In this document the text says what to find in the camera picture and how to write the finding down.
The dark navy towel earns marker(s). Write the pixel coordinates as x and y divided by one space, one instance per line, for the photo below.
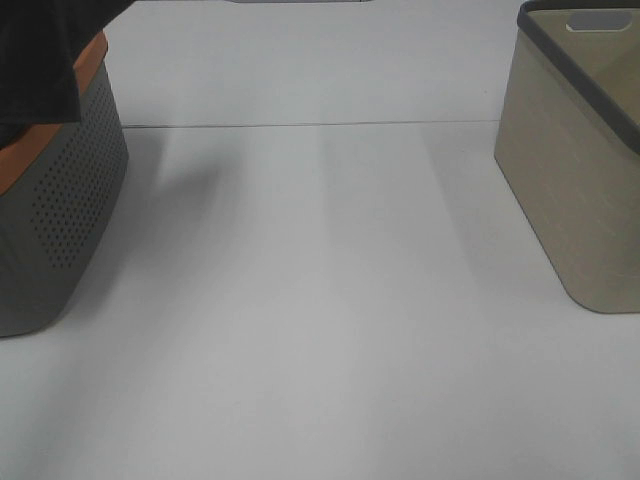
40 43

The grey perforated basket orange rim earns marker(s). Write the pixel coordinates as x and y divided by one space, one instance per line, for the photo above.
59 186

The beige basket grey rim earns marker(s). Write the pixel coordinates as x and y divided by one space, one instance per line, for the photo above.
568 144

